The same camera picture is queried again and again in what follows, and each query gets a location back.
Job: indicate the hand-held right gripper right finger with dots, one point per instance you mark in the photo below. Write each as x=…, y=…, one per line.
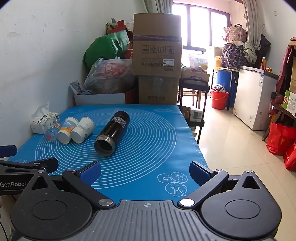
x=199, y=172

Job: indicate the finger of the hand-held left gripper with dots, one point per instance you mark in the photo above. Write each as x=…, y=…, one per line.
x=8, y=151
x=30, y=165

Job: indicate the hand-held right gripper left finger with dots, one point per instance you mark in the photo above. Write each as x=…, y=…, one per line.
x=90, y=172

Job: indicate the black thermos cup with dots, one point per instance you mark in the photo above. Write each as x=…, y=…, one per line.
x=113, y=132

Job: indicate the clear glass cup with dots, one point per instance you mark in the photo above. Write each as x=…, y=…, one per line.
x=51, y=130

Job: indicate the white green printed paper cup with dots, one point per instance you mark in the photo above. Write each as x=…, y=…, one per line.
x=83, y=129

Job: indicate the blue yellow printed paper cup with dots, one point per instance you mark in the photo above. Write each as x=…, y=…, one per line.
x=67, y=129

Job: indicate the white tissue pack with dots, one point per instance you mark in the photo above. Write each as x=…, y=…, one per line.
x=37, y=122

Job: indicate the small white box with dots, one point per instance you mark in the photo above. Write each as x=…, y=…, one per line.
x=196, y=115

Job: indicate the blue silicone baking mat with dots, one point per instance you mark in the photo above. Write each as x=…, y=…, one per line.
x=148, y=143

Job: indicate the flat white carton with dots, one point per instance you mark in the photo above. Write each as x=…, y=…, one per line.
x=99, y=99

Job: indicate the red plastic bucket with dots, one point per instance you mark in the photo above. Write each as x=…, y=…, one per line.
x=219, y=100

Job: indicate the small printed packet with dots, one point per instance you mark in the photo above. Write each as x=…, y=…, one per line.
x=78, y=88

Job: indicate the red cardboard box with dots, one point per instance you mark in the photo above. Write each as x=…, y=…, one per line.
x=131, y=96

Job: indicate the red shopping bag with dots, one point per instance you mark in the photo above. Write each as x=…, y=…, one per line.
x=279, y=139
x=291, y=157

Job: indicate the black metal cart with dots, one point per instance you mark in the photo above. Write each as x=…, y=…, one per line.
x=194, y=83

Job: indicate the plain cardboard box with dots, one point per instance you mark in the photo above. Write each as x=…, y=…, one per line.
x=158, y=90

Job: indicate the white chest freezer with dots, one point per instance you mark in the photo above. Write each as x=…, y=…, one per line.
x=252, y=97

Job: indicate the blue plastic barrel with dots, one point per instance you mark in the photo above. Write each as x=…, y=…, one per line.
x=225, y=78

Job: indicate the shallow cardboard tray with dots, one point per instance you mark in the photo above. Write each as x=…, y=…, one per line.
x=195, y=74

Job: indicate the dark wooden side table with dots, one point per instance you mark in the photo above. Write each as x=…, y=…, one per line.
x=278, y=113

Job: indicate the clear plastic bag red contents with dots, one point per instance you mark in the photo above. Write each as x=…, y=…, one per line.
x=108, y=74

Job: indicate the yellow plastic jug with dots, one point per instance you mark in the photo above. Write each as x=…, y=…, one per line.
x=217, y=63

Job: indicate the colourful snack pack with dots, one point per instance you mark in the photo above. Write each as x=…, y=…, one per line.
x=198, y=61

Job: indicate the green white box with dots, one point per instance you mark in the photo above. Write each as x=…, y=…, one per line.
x=290, y=102

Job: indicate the purple floral bag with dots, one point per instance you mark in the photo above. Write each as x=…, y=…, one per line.
x=233, y=55

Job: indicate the green plastic bag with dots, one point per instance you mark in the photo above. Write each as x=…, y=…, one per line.
x=104, y=48

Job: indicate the orange drink bottle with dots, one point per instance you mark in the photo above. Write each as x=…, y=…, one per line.
x=263, y=63

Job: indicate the pale green cloth bundle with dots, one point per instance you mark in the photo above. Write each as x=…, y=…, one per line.
x=249, y=52

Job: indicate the large taped cardboard box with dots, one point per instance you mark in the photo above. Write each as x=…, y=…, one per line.
x=157, y=46

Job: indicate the dark red hanging garment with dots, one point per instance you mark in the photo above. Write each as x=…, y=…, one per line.
x=285, y=69

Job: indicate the pink checkered bag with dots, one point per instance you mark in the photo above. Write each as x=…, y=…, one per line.
x=234, y=33

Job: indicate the dark framed window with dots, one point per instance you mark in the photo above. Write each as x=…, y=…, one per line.
x=200, y=25

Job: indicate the red gift bag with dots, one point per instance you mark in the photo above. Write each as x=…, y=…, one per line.
x=118, y=26

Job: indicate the beige window curtain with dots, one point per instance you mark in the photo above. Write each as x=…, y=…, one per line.
x=251, y=20
x=157, y=5

